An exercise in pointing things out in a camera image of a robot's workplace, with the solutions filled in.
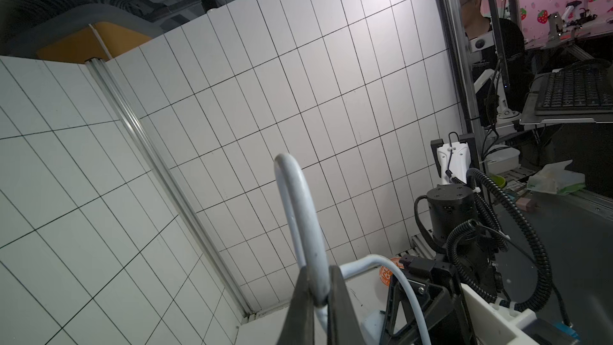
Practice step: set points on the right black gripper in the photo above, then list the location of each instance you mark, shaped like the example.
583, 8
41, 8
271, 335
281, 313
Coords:
440, 298

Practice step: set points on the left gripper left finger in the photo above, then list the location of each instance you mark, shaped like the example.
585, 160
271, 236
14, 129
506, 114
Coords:
298, 328

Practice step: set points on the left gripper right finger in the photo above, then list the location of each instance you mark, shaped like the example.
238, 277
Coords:
342, 323

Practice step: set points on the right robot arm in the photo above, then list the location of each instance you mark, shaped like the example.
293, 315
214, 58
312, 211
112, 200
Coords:
466, 233

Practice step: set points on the orange round sticker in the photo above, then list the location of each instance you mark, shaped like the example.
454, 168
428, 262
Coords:
385, 274

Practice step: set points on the black keyboard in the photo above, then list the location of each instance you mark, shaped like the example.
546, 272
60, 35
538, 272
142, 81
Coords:
579, 91

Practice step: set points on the person in black shirt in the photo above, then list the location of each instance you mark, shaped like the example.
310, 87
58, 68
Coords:
488, 74

